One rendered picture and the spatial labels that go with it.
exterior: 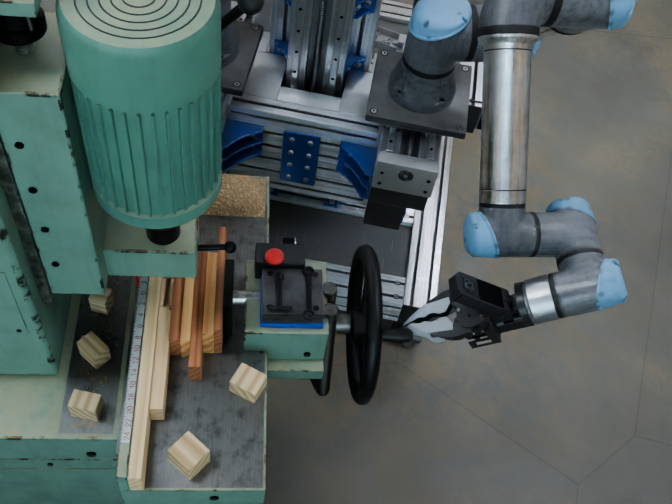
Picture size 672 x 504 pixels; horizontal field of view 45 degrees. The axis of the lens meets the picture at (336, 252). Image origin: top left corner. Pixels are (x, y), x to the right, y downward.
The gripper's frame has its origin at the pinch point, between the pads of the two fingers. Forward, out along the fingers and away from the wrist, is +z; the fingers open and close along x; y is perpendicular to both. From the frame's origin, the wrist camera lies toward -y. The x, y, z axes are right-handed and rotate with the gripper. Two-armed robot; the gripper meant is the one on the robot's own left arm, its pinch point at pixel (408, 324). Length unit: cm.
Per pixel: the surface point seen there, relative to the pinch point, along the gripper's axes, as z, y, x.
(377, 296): 2.5, -7.7, 2.2
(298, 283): 11.6, -18.8, 1.4
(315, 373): 15.3, -5.2, -7.9
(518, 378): 1, 105, 32
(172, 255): 25.1, -34.0, 1.9
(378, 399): 37, 83, 25
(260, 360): 21.4, -13.2, -7.5
